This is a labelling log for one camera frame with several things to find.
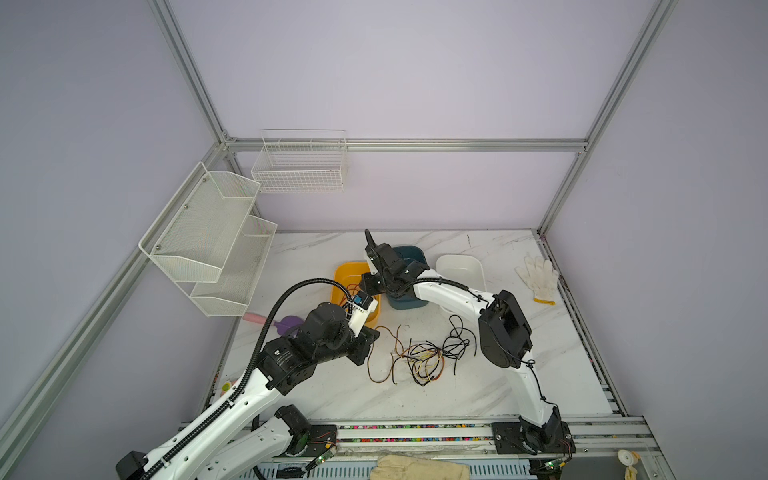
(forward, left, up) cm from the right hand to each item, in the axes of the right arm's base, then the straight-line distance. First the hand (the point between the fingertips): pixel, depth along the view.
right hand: (359, 283), depth 91 cm
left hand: (-22, -6, +8) cm, 24 cm away
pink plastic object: (-6, +35, -11) cm, 37 cm away
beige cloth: (-45, -16, -12) cm, 49 cm away
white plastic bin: (+14, -36, -10) cm, 40 cm away
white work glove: (+13, -64, -14) cm, 67 cm away
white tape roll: (-42, -67, -12) cm, 80 cm away
